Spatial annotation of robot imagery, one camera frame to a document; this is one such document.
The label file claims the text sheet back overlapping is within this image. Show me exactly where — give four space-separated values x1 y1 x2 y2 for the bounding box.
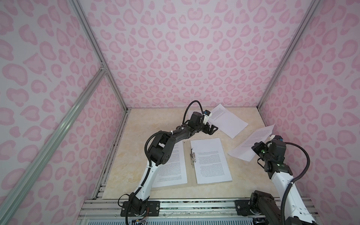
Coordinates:
209 104 248 139

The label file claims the large text sheet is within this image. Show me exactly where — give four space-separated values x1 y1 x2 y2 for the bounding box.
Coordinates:
152 142 188 188

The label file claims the beige paper folder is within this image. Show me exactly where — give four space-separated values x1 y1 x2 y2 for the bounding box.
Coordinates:
152 140 199 190

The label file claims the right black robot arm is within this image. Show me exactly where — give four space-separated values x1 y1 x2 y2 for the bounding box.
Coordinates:
249 136 317 225

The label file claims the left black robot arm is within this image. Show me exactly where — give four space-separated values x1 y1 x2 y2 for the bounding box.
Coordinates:
121 110 218 217

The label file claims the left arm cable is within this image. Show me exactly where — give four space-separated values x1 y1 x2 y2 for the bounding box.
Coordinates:
117 100 204 225

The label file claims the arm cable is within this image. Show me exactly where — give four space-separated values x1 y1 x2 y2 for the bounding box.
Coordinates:
117 100 204 225
279 142 311 225

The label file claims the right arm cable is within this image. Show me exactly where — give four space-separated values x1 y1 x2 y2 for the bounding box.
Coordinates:
279 142 311 225

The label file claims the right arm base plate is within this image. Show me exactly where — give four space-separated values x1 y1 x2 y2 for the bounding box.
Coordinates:
234 199 276 217

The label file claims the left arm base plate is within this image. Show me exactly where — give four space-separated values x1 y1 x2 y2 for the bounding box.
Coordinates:
121 201 160 217

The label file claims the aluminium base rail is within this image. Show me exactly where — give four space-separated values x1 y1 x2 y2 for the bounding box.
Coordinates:
76 198 268 225

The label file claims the left corner aluminium post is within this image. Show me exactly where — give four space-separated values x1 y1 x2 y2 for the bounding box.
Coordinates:
69 0 128 112

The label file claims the corner aluminium post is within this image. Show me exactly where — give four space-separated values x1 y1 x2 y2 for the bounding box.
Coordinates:
69 0 128 112
257 0 323 111

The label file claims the right corner aluminium post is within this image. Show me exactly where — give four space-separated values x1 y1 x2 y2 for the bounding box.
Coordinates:
257 0 323 111

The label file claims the diagonal aluminium frame bar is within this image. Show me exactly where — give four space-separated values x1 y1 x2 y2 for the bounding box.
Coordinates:
1 68 107 225

